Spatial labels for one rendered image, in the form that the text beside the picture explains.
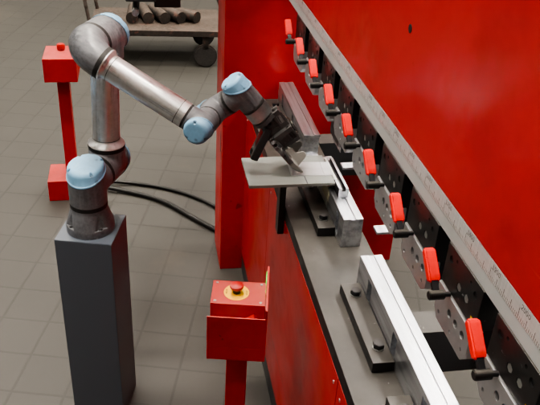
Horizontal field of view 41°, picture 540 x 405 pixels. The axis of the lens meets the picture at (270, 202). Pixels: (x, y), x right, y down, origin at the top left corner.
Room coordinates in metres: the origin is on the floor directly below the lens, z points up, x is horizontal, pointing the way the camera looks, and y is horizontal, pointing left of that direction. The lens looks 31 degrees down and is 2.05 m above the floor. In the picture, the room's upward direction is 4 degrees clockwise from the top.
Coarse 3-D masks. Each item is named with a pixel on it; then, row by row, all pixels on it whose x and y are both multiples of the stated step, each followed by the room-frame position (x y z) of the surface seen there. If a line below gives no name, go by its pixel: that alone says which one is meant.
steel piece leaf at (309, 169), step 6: (306, 162) 1.99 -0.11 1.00; (312, 162) 2.00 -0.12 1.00; (318, 162) 2.00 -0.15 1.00; (306, 168) 1.96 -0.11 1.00; (312, 168) 1.96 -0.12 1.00; (318, 168) 1.96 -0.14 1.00; (294, 174) 1.91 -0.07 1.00; (300, 174) 1.91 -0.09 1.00; (306, 174) 1.91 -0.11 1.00; (312, 174) 1.92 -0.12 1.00; (318, 174) 1.92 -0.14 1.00
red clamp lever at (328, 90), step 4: (324, 84) 1.87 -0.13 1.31; (328, 84) 1.87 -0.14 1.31; (324, 88) 1.86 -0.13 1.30; (328, 88) 1.86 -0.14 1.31; (332, 88) 1.86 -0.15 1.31; (324, 92) 1.86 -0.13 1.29; (328, 92) 1.85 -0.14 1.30; (332, 92) 1.85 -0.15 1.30; (328, 96) 1.84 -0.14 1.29; (332, 96) 1.84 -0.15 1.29; (328, 100) 1.83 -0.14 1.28; (332, 100) 1.83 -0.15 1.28; (328, 104) 1.83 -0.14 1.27; (332, 104) 1.83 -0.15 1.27; (328, 108) 1.82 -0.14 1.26; (332, 108) 1.82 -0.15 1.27; (328, 112) 1.80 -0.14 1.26; (332, 112) 1.80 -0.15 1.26; (336, 112) 1.81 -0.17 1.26; (340, 112) 1.81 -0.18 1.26; (328, 116) 1.80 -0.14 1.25; (332, 116) 1.81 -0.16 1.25
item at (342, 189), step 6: (330, 162) 2.02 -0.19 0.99; (336, 168) 1.97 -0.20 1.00; (336, 174) 1.95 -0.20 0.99; (336, 180) 1.89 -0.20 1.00; (342, 180) 1.90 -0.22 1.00; (336, 186) 1.87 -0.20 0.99; (342, 186) 1.87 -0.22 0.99; (336, 192) 1.87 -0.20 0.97; (342, 192) 1.84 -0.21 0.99; (348, 192) 1.85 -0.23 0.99
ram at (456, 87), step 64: (320, 0) 2.16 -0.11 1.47; (384, 0) 1.60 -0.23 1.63; (448, 0) 1.27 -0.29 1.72; (512, 0) 1.06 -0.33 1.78; (384, 64) 1.54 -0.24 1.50; (448, 64) 1.22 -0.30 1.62; (512, 64) 1.01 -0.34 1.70; (448, 128) 1.17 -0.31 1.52; (512, 128) 0.97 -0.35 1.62; (448, 192) 1.12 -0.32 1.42; (512, 192) 0.93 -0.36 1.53; (512, 256) 0.89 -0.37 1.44; (512, 320) 0.85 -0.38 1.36
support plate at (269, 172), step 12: (312, 156) 2.04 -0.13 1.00; (252, 168) 1.94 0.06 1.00; (264, 168) 1.94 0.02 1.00; (276, 168) 1.95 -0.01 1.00; (288, 168) 1.95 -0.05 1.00; (252, 180) 1.86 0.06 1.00; (264, 180) 1.87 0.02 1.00; (276, 180) 1.87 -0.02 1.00; (288, 180) 1.88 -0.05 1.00; (300, 180) 1.88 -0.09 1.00; (312, 180) 1.88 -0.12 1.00; (324, 180) 1.89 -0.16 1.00
